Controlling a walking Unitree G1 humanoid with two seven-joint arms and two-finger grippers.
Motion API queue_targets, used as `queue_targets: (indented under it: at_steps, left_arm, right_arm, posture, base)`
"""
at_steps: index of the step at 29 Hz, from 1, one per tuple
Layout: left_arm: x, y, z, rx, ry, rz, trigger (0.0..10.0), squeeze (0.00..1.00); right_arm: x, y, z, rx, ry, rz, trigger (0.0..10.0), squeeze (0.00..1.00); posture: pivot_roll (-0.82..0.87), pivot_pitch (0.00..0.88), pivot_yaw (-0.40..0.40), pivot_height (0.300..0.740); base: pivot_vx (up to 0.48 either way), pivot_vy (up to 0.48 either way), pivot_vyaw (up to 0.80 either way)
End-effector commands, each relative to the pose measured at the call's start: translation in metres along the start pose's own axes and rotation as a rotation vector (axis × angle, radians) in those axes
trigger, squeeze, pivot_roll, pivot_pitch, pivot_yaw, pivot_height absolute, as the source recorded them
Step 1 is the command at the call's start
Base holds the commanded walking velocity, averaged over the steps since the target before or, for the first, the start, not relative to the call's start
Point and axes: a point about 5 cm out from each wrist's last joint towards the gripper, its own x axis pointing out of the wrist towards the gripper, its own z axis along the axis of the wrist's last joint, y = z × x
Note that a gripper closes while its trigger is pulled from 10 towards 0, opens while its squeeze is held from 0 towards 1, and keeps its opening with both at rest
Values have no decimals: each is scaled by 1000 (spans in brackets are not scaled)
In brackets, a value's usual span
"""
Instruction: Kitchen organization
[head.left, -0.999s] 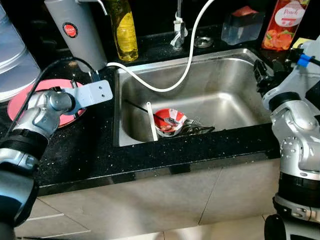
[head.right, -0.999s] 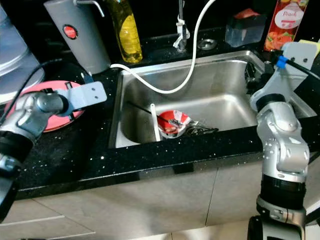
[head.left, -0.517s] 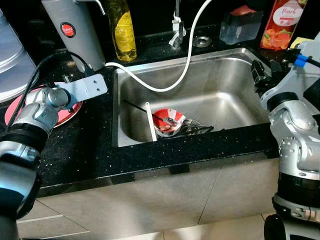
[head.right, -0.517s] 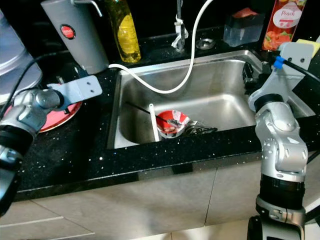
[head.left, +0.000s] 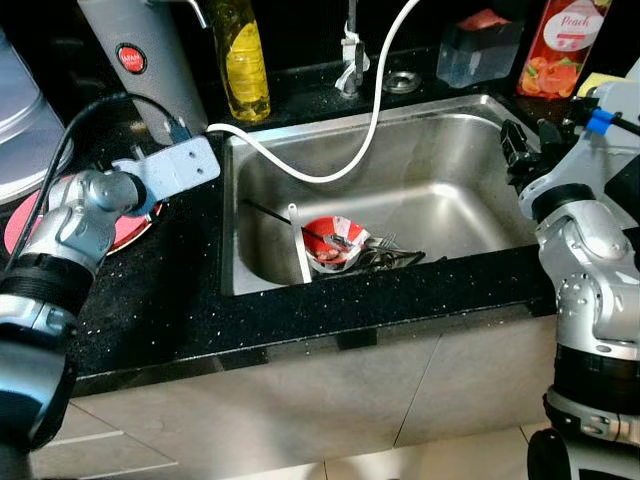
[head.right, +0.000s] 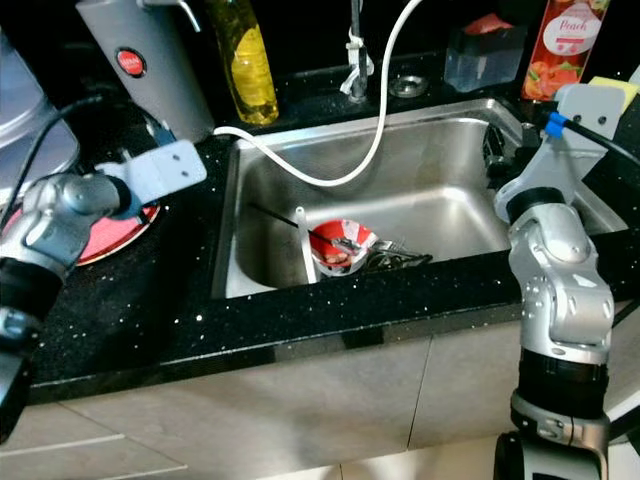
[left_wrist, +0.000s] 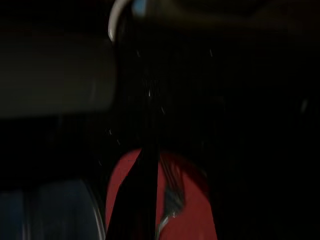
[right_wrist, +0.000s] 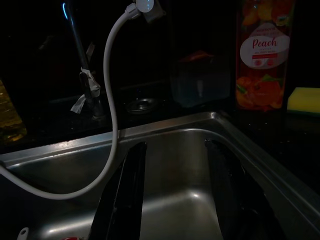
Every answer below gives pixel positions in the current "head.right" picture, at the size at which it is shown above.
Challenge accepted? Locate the round metal counter ring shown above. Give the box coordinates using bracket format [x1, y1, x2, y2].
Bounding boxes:
[389, 73, 430, 100]

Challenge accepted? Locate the red peach soap pouch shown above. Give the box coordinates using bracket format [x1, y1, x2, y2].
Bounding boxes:
[521, 0, 612, 104]

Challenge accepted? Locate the yellow dish soap bottle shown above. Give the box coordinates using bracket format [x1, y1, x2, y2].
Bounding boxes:
[206, 0, 280, 128]

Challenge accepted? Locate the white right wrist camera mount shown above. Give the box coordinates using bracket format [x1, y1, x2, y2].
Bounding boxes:
[520, 83, 623, 219]

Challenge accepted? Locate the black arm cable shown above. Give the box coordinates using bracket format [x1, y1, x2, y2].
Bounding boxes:
[532, 108, 640, 169]
[26, 96, 163, 201]

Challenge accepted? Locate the clear holder with red sponge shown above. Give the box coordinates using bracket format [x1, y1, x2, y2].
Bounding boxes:
[444, 12, 530, 94]

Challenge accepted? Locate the thin black utensil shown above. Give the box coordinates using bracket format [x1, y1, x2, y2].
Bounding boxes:
[247, 203, 353, 249]

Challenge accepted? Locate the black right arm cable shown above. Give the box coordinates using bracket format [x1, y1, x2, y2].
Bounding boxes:
[532, 108, 640, 169]

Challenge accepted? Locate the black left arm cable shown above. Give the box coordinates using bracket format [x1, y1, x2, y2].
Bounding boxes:
[26, 96, 163, 201]

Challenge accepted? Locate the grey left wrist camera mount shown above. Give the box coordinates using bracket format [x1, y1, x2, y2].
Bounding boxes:
[105, 140, 210, 209]

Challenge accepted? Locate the metal fork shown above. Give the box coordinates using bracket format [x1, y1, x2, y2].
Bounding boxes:
[360, 238, 435, 275]

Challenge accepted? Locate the white flexible hose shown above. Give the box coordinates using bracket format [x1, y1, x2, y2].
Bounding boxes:
[212, 0, 424, 189]

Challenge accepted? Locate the grey metal pot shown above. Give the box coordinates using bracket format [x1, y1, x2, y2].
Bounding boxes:
[0, 30, 81, 207]

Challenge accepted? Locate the stainless steel sink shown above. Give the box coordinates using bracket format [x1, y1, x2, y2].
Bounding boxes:
[211, 97, 633, 300]

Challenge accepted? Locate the red round plate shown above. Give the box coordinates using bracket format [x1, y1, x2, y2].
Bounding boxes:
[4, 198, 162, 268]

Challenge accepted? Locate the yellow sponge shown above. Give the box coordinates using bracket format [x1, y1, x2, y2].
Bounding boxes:
[587, 76, 640, 113]

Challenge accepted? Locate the white plastic utensil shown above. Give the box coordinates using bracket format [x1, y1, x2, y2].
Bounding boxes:
[294, 205, 321, 288]

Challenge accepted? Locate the grey cabinet front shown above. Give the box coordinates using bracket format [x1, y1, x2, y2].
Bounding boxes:
[15, 305, 640, 480]

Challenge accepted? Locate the chrome faucet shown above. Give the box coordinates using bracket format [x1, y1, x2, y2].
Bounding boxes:
[339, 0, 374, 102]

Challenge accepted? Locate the red and white bowl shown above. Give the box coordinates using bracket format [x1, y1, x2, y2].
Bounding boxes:
[307, 219, 380, 278]

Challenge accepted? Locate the silver jug with red logo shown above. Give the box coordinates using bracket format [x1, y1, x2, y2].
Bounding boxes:
[74, 0, 217, 147]

